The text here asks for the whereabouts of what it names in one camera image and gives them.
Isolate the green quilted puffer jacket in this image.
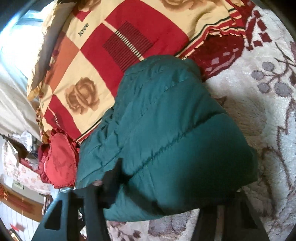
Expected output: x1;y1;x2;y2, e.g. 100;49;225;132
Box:
76;55;258;222

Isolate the red heart-shaped ruffled pillow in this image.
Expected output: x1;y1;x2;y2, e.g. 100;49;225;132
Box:
38;128;80;189

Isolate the grey quilted bedspread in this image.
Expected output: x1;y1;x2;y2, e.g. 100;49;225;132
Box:
1;57;41;140

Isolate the white floral bed blanket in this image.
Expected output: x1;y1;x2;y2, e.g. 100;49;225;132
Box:
101;0;296;241

